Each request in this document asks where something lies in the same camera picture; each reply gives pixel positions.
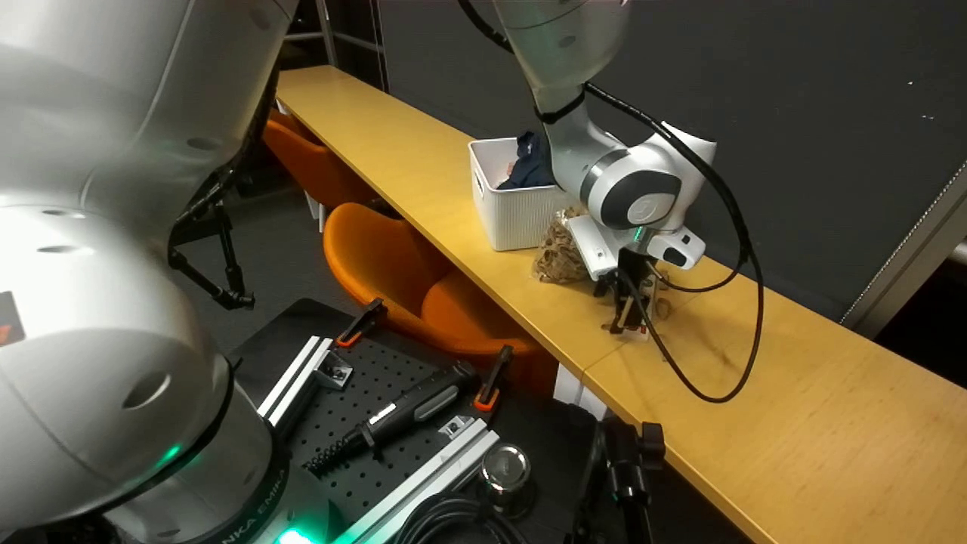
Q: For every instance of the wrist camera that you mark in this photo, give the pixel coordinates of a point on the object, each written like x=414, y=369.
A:
x=593, y=245

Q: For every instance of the dark blue cloth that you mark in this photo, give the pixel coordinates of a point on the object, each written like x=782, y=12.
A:
x=529, y=166

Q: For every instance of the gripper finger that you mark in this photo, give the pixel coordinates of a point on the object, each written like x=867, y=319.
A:
x=644, y=306
x=613, y=302

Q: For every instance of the silver round push button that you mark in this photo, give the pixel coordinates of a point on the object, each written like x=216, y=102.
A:
x=506, y=468

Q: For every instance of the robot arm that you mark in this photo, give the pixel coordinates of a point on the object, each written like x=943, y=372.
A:
x=98, y=317

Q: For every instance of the black and orange clamp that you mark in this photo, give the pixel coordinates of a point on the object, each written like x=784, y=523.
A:
x=492, y=378
x=361, y=321

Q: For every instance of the black handheld enabling switch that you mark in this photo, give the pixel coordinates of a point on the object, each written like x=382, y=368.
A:
x=412, y=412

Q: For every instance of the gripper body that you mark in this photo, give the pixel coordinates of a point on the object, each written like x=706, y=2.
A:
x=631, y=263

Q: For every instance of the bag of rubber bands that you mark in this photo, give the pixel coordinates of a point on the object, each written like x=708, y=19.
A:
x=560, y=253

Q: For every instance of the orange chair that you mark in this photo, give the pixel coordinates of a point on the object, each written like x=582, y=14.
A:
x=393, y=264
x=313, y=162

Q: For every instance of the metal shelf frame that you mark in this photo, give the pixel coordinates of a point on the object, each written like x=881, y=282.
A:
x=332, y=34

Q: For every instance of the black stand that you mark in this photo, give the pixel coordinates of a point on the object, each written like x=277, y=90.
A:
x=627, y=468

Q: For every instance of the white ribbed plastic basket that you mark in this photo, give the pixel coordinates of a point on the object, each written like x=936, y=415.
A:
x=517, y=215

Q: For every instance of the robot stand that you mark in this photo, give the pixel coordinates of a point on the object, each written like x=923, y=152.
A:
x=355, y=446

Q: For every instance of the tan rubber band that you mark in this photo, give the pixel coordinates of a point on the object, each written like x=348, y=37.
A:
x=663, y=308
x=625, y=311

